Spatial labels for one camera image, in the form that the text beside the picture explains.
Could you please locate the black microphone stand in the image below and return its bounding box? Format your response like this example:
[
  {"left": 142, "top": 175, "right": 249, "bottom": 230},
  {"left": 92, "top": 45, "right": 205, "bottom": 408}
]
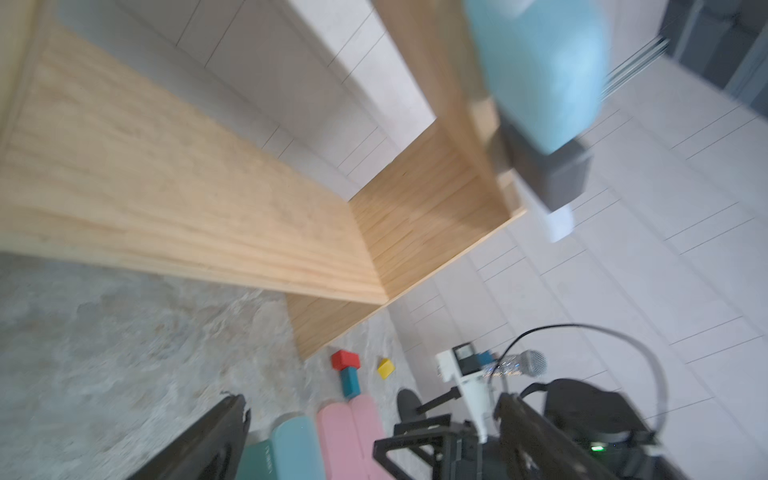
[{"left": 397, "top": 387, "right": 462, "bottom": 423}]

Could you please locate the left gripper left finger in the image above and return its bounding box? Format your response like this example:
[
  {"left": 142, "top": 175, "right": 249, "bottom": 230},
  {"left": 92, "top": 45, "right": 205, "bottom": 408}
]
[{"left": 129, "top": 394, "right": 251, "bottom": 480}]

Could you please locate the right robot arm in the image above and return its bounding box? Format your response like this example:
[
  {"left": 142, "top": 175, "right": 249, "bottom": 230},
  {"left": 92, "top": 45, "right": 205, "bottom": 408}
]
[{"left": 372, "top": 379, "right": 686, "bottom": 479}]

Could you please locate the red wooden block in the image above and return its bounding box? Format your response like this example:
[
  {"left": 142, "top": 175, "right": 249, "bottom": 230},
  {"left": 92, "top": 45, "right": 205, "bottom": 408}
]
[{"left": 331, "top": 350, "right": 361, "bottom": 371}]

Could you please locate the light teal pencil case top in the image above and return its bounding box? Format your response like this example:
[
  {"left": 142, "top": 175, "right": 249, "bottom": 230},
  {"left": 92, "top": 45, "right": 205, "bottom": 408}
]
[{"left": 463, "top": 0, "right": 609, "bottom": 155}]

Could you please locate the teal wooden block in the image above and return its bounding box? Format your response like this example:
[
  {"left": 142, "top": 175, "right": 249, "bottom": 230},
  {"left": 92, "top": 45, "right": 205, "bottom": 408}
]
[{"left": 340, "top": 367, "right": 361, "bottom": 400}]

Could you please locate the wooden two-tier shelf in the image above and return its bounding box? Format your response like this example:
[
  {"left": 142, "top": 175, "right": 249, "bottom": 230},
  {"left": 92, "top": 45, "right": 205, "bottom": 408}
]
[{"left": 1, "top": 1, "right": 525, "bottom": 358}]

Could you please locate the dark green pencil case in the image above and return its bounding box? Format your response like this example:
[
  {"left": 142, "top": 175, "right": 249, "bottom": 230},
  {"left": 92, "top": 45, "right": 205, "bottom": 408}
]
[{"left": 235, "top": 440, "right": 278, "bottom": 480}]

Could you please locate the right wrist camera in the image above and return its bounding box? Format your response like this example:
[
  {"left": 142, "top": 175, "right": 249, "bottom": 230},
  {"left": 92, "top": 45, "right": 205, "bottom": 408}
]
[{"left": 435, "top": 342, "right": 493, "bottom": 444}]

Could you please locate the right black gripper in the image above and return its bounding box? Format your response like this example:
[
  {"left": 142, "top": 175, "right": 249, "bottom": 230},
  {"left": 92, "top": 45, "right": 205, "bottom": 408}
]
[{"left": 372, "top": 415, "right": 498, "bottom": 479}]

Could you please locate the yellow wooden block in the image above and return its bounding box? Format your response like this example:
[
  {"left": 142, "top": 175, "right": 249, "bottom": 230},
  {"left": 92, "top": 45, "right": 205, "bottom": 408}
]
[{"left": 377, "top": 358, "right": 396, "bottom": 380}]

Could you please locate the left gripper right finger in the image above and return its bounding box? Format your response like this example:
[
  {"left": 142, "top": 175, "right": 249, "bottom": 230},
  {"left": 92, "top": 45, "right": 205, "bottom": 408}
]
[{"left": 494, "top": 393, "right": 615, "bottom": 479}]

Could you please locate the pink pencil case plain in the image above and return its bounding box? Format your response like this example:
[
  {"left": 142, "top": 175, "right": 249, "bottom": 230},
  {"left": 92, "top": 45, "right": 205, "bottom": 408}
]
[{"left": 316, "top": 403, "right": 368, "bottom": 480}]

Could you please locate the clear white pencil case right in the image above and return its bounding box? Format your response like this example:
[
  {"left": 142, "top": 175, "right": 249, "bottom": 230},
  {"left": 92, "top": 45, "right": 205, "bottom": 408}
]
[{"left": 516, "top": 179, "right": 575, "bottom": 243}]

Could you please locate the light blue pencil case bottom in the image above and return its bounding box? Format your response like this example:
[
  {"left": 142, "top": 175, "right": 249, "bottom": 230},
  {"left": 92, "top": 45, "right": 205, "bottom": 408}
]
[{"left": 270, "top": 416, "right": 326, "bottom": 480}]

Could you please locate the pink pencil case with label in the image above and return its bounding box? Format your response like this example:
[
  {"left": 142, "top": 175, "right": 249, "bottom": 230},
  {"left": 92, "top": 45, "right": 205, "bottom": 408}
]
[{"left": 348, "top": 395, "right": 391, "bottom": 480}]

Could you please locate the black pencil case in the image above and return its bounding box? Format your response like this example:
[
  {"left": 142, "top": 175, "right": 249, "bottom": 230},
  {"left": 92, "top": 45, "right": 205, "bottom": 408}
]
[{"left": 500, "top": 115, "right": 593, "bottom": 211}]

